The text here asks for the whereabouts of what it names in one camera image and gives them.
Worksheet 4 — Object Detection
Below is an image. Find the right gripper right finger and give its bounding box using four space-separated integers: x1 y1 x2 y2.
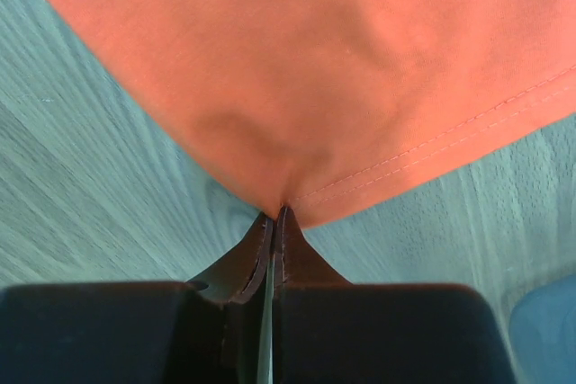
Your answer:
272 208 515 383

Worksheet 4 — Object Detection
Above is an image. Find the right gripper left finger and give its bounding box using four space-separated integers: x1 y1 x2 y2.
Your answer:
1 216 274 383

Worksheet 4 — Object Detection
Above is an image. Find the clear plastic bin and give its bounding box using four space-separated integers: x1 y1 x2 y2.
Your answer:
509 275 575 383

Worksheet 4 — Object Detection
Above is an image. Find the orange t shirt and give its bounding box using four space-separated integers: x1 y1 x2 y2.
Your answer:
48 0 575 227

